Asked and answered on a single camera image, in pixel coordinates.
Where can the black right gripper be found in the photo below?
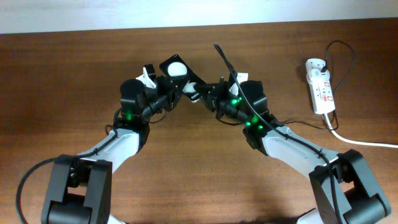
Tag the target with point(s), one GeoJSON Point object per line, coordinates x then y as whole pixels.
{"type": "Point", "coordinates": [211, 101]}

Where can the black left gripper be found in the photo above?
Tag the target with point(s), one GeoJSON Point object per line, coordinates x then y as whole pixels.
{"type": "Point", "coordinates": [173, 91]}

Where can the black smartphone with bubble wallpaper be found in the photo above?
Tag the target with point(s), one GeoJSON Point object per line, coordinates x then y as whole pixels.
{"type": "Point", "coordinates": [183, 76]}

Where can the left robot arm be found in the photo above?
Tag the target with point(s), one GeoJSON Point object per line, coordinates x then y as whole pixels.
{"type": "Point", "coordinates": [80, 186]}

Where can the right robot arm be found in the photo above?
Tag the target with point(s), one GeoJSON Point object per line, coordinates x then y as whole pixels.
{"type": "Point", "coordinates": [344, 186]}

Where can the white USB charger adapter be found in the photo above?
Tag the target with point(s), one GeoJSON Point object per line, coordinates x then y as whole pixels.
{"type": "Point", "coordinates": [314, 68]}

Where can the white power strip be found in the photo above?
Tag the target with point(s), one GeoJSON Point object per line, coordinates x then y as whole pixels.
{"type": "Point", "coordinates": [321, 92]}

